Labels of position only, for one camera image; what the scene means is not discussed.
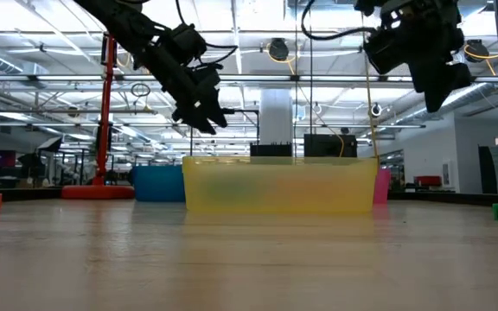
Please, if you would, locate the blue plastic bin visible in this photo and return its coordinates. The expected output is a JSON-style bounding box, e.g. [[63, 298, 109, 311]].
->
[[131, 165, 186, 203]]

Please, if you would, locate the red desk lamp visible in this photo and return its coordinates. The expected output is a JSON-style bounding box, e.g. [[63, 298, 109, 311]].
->
[[61, 33, 137, 200]]

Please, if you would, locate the yellow translucent plastic bin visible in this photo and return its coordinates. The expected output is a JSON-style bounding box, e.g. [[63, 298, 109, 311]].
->
[[182, 155, 380, 215]]

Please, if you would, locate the black aluminium table frame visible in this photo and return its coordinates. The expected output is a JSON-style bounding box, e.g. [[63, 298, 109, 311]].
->
[[0, 186, 498, 206]]

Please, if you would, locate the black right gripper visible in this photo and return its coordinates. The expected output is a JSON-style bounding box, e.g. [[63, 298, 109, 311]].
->
[[373, 0, 473, 113]]

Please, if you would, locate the black flat electronics box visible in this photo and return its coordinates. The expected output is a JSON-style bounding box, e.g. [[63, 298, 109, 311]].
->
[[250, 143, 294, 157]]

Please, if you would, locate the black tall electronics box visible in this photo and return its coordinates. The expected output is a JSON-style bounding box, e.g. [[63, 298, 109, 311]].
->
[[303, 133, 358, 158]]

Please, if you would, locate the red distant box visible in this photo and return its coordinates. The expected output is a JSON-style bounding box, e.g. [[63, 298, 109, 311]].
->
[[413, 175, 443, 187]]

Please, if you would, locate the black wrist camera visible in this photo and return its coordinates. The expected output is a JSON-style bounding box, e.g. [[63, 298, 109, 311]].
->
[[169, 22, 208, 67], [362, 26, 411, 75]]

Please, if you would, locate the pink plastic bin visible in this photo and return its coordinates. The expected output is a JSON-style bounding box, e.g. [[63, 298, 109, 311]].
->
[[372, 168, 392, 205]]

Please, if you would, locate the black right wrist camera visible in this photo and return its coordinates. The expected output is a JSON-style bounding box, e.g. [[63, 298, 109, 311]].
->
[[362, 26, 411, 75]]

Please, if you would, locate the black studio softbox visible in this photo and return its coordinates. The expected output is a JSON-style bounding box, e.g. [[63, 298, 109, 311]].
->
[[36, 136, 64, 154]]

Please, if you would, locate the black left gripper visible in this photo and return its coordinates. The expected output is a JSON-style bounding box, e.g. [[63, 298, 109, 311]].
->
[[138, 41, 229, 136]]

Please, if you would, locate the black distant rig frame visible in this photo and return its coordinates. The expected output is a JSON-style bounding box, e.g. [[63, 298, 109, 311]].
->
[[189, 107, 261, 156]]

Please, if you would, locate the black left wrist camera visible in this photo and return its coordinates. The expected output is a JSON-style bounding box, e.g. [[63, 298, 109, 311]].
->
[[169, 22, 208, 67]]

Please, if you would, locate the black ceiling cable reel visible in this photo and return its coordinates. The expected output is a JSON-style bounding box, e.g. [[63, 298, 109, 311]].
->
[[268, 37, 292, 62], [463, 38, 491, 65]]

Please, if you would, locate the black hanging cable loop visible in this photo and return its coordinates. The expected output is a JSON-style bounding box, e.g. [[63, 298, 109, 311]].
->
[[130, 82, 152, 98]]

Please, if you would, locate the black camera cable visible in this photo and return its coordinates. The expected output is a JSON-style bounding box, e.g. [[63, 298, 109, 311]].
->
[[300, 0, 378, 42], [174, 0, 239, 67]]

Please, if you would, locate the black right camera cable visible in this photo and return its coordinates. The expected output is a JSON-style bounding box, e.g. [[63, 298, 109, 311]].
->
[[300, 0, 378, 42]]

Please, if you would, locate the black left camera cable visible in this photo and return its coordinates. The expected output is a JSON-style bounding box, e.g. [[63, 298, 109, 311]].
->
[[174, 0, 239, 67]]

